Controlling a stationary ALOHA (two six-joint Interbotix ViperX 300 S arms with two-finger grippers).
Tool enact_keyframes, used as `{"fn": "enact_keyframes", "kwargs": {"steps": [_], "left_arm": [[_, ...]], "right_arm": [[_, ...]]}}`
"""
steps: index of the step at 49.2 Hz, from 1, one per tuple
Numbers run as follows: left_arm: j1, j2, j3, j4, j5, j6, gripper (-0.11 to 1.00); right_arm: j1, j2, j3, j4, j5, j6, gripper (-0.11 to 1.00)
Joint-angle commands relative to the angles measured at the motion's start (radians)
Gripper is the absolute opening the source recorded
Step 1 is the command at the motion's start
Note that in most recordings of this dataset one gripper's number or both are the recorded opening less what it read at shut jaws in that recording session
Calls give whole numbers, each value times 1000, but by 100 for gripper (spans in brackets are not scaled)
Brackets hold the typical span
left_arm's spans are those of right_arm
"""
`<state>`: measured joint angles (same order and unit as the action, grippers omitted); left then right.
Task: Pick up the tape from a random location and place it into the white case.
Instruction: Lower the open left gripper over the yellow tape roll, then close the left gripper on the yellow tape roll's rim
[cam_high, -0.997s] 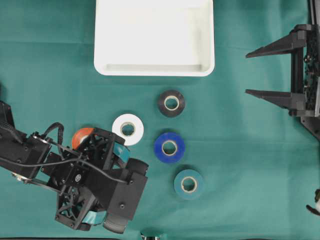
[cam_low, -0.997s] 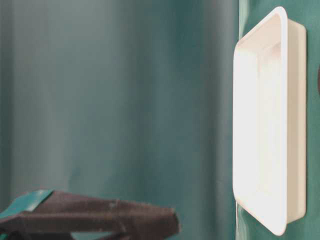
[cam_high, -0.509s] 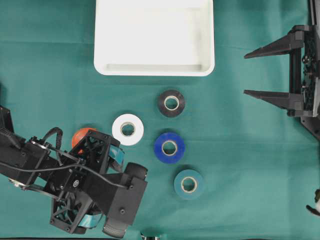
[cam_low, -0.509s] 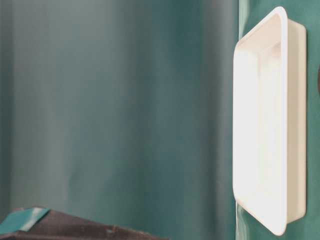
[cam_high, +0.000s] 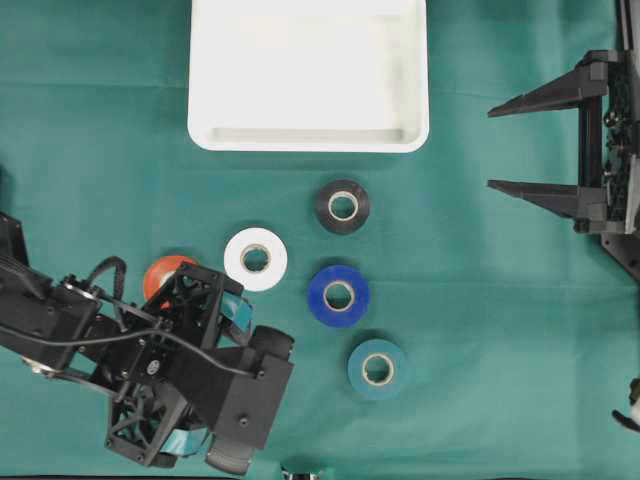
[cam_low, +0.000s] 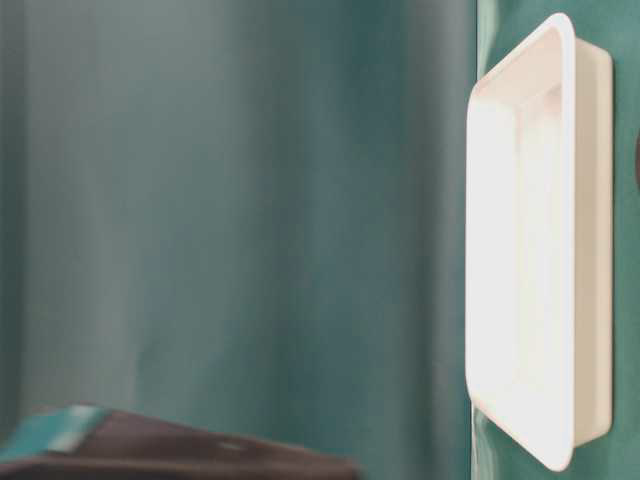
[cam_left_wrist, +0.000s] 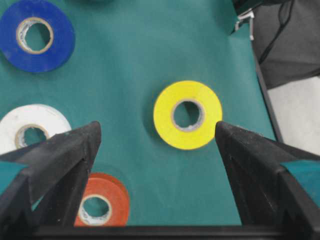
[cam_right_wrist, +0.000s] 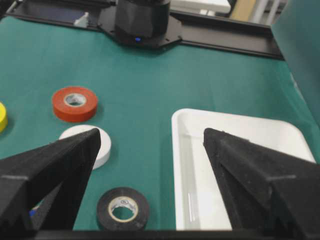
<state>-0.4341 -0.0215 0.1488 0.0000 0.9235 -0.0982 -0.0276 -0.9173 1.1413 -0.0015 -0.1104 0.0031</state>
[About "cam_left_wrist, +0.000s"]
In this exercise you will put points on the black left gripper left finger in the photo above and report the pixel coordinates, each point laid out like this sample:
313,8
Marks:
50,181

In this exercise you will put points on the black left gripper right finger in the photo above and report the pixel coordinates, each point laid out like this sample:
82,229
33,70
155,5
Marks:
273,184

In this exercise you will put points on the yellow tape roll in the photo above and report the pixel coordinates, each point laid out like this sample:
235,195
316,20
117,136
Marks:
193,136

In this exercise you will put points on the orange tape roll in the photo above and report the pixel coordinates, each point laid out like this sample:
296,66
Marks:
110,190

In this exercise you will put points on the white tape roll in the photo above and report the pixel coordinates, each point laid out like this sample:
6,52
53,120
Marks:
38,116

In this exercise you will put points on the blue tape roll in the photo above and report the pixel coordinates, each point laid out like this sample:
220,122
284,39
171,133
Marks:
14,25

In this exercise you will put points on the black aluminium frame rail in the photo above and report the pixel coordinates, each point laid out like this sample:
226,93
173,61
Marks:
267,100

